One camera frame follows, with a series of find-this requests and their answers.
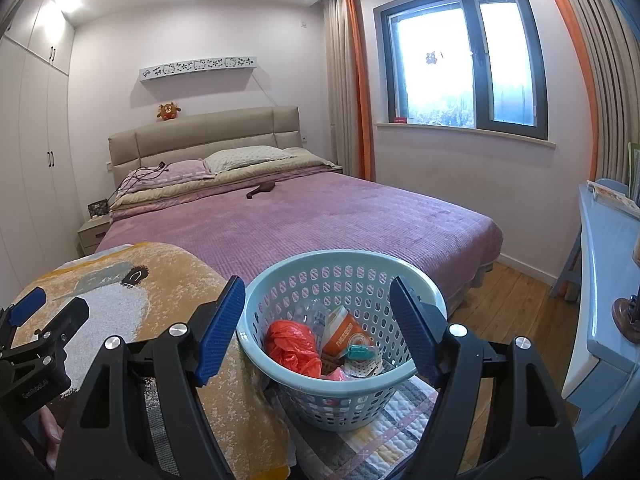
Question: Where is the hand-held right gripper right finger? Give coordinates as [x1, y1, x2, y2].
[389, 276, 583, 480]

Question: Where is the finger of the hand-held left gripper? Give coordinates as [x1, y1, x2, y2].
[7, 296, 91, 361]
[0, 286, 49, 341]

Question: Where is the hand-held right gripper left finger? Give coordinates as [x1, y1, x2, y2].
[54, 275, 247, 480]

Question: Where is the orange and white packet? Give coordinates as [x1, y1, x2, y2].
[320, 305, 376, 361]

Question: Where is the orange plastic bag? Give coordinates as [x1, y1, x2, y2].
[263, 320, 323, 378]

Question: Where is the clear plastic bottle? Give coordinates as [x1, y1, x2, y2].
[290, 300, 333, 333]

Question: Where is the light blue plastic basket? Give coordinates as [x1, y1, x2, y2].
[236, 250, 448, 433]

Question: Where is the person's left hand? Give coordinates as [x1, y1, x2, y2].
[30, 402, 66, 473]

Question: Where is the yellow printed blanket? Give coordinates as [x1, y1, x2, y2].
[7, 242, 291, 480]

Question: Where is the beige nightstand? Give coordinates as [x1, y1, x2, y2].
[76, 215, 113, 257]

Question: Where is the patchwork quilt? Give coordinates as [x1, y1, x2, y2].
[270, 372, 441, 480]

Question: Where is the bed with purple cover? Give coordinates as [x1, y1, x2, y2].
[95, 147, 505, 311]

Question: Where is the white wardrobe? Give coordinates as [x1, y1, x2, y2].
[0, 0, 77, 306]

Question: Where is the purple pillow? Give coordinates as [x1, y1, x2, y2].
[117, 160, 216, 193]

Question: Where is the white dotted pillow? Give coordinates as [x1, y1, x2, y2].
[202, 146, 296, 176]

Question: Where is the light blue desk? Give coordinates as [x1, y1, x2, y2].
[549, 182, 640, 441]

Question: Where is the beige padded headboard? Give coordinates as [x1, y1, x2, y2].
[108, 106, 301, 188]

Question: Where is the brown desk ornament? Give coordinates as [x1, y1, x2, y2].
[612, 295, 640, 345]

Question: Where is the beige and orange curtain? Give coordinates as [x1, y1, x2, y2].
[537, 0, 640, 188]
[320, 0, 377, 182]

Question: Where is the dark framed window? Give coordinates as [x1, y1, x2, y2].
[374, 0, 550, 142]

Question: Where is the black cable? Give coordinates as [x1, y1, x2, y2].
[107, 161, 168, 206]

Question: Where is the white wall shelf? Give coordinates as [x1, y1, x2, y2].
[139, 55, 258, 82]

